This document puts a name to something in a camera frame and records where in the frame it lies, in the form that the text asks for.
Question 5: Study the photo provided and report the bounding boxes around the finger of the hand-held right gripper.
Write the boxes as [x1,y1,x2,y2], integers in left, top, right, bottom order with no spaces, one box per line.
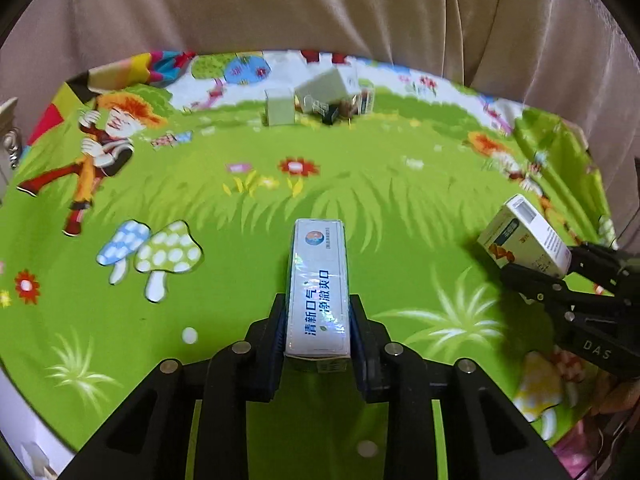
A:
[570,242,640,307]
[500,262,640,347]

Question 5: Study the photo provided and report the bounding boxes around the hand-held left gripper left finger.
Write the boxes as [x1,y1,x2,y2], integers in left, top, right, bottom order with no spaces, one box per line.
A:
[60,293,289,480]

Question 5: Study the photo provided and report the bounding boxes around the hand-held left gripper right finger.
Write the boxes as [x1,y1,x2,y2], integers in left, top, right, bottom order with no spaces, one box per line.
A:
[348,294,566,480]

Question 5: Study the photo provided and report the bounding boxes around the white and orange box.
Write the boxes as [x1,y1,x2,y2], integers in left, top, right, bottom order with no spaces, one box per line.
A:
[477,194,572,279]

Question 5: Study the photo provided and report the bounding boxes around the white box with blue print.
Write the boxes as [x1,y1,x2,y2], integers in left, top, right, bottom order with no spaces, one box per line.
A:
[283,218,351,374]

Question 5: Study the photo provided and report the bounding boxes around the large beige cardboard box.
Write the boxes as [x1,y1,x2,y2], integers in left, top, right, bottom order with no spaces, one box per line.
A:
[293,67,359,114]

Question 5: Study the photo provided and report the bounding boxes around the pink patterned cloth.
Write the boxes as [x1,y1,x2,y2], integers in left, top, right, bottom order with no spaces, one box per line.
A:
[549,419,627,480]

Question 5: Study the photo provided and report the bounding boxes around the green cartoon play mat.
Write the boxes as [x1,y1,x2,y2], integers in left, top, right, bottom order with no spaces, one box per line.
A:
[0,48,619,480]

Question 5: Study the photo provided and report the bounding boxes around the small dark box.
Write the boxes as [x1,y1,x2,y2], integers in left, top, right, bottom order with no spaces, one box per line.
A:
[322,102,352,126]

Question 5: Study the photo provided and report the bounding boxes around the small pale box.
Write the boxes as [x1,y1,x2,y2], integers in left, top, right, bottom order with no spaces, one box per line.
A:
[265,87,297,126]

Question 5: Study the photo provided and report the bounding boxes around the beige embroidered curtain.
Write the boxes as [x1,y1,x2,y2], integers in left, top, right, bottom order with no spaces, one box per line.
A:
[0,0,640,241]

